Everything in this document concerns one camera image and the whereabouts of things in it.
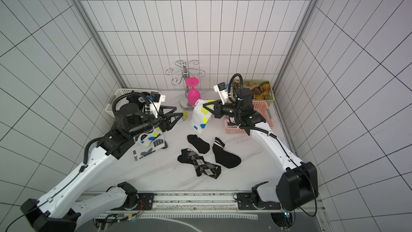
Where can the white plastic basket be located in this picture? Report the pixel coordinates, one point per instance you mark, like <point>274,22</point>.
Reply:
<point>122,91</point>

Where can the yellow brown plaid sock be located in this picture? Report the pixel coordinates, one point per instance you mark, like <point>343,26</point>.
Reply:
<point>265,90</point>

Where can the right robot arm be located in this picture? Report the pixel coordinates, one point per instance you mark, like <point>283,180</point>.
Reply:
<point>295,182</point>

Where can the black white sock pile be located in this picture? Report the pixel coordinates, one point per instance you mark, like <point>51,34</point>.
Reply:
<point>201,146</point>

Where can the black grey argyle sock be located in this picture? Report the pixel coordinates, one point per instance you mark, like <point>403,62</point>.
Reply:
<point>201,166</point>

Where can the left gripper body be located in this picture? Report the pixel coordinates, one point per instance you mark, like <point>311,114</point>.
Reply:
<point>148,122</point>

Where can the pink plastic goblet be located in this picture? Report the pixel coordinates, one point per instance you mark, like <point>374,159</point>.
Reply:
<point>193,95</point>

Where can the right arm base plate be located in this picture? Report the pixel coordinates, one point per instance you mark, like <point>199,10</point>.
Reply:
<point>251,201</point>

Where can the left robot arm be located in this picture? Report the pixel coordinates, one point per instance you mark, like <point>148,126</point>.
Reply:
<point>51,213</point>

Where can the green plastic basket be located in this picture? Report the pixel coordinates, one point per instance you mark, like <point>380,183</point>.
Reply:
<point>270,98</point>

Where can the pink plastic basket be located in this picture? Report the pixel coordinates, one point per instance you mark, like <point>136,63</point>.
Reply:
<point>261,107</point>

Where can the chrome cup holder stand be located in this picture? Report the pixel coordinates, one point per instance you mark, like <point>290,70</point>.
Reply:
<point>185,70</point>

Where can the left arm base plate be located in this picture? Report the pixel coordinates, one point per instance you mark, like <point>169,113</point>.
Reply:
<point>137,202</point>

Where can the tan beige sock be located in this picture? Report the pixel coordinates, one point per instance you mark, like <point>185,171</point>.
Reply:
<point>254,88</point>

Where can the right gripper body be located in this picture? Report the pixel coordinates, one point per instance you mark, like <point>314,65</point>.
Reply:
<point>219,109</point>

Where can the black sock white stripes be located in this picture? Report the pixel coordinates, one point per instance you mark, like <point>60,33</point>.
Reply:
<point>223,157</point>

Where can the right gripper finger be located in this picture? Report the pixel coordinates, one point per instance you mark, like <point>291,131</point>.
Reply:
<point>217,103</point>
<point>217,114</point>

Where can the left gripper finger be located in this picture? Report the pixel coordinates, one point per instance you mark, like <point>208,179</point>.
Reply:
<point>169,121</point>
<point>167,109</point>

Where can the white sock yellow blue patches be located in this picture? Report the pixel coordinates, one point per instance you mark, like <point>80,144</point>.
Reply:
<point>200,116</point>

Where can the aluminium rail frame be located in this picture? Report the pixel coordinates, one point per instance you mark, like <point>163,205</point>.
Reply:
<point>172,206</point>

